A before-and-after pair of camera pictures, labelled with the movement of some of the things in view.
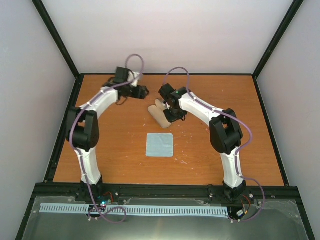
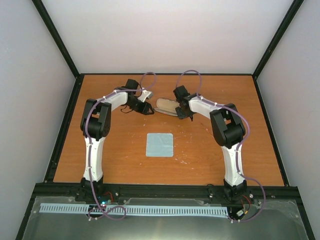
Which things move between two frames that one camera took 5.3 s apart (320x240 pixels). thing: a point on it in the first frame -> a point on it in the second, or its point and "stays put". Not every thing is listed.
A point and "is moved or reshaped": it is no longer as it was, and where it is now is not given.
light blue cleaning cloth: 159,145 stays put
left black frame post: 55,36 stays put
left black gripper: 139,93 -> 144,109
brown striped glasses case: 159,114 is moved or reshaped
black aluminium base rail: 165,193 stays put
